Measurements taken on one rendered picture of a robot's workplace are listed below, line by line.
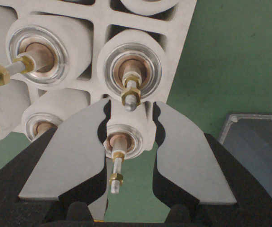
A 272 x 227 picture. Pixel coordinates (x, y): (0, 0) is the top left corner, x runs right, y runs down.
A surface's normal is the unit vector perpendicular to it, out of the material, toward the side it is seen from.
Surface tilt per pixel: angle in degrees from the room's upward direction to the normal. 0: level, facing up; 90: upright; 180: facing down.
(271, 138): 90
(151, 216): 0
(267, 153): 90
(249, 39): 0
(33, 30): 4
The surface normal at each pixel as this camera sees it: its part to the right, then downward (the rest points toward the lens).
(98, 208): 0.18, -0.85
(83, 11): 0.00, 0.51
